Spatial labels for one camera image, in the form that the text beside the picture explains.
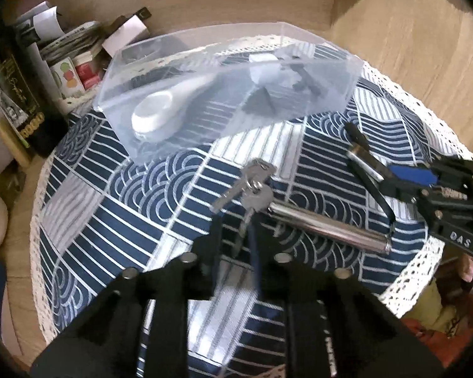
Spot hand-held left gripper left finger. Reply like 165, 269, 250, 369
31, 220, 224, 378

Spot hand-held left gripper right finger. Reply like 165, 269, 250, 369
248, 224, 447, 378

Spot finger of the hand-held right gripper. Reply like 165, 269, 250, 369
384, 163, 438, 188
378, 180, 422, 204

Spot small silver cylinder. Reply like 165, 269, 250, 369
347, 145, 383, 181

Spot bunch of silver keys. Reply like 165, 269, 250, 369
212, 158, 277, 245

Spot clear plastic storage box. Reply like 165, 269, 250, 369
92, 21, 364, 165

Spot person's right hand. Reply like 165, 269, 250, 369
458, 255, 473, 283

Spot silver metal flashlight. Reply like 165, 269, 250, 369
267, 200, 392, 255

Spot blue white patterned tablecloth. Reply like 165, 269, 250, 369
29, 27, 473, 378

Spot black plastic piece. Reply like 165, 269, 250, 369
289, 58, 329, 100

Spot white brush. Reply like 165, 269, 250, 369
131, 73, 218, 141

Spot black triangular clip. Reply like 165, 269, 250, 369
242, 88, 277, 116

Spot small white block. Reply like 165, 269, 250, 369
248, 52, 281, 87

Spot red box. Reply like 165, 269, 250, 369
73, 52, 104, 91

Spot box with coloured dots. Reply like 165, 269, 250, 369
48, 57, 84, 100

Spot white card with black clip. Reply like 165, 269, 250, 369
102, 7, 153, 58

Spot stack of magazines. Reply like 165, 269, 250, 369
38, 23, 105, 64

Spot white paper sheets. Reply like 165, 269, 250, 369
13, 2, 66, 45

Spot black flashlight strap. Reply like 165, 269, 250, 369
347, 161, 396, 242

